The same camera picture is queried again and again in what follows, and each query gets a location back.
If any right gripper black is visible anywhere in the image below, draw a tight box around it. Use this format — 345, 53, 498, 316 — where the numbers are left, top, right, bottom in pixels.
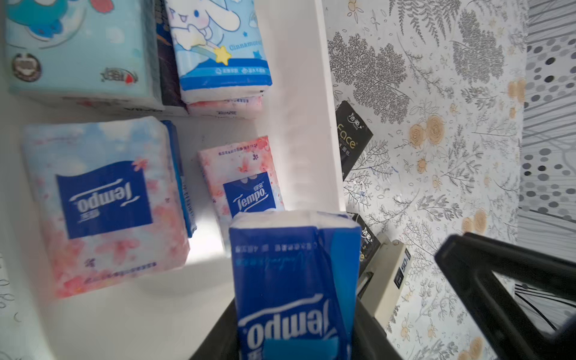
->
434, 232, 575, 359

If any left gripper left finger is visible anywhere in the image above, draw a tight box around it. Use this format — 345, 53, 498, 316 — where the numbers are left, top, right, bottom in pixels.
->
190, 299, 239, 360

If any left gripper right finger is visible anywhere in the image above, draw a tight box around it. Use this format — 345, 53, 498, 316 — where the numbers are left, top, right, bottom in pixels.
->
351, 310, 401, 360

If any grey black stapler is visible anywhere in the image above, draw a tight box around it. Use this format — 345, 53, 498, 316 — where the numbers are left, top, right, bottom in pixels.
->
356, 234, 413, 329

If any black long tissue pack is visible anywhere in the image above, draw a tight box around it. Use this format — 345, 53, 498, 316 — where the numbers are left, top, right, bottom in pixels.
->
348, 212, 381, 276

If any blue Tempo tissue pack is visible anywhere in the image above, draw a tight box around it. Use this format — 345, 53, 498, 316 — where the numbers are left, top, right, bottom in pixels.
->
229, 211, 362, 359

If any white blue tissue pack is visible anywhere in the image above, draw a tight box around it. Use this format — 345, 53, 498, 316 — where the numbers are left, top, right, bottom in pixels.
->
198, 136, 284, 252

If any small black tissue pack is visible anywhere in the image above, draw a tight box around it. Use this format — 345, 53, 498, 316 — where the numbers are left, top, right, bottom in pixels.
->
335, 100, 373, 180

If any pink Tempo tissue pack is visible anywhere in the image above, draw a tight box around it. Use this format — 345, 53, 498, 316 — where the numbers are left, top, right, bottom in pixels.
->
22, 116, 190, 298

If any pink white Tempo pack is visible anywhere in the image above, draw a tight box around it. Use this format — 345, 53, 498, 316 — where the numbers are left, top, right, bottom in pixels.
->
187, 97, 263, 119

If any light blue tissue pack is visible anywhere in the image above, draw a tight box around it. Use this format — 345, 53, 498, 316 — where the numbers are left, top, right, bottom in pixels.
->
164, 0, 272, 104

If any teal cartoon tissue pack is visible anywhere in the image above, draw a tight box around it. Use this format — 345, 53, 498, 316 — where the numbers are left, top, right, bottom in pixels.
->
4, 1, 164, 110

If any white plastic storage box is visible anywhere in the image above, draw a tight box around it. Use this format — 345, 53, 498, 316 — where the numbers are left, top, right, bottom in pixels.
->
1, 1, 345, 359

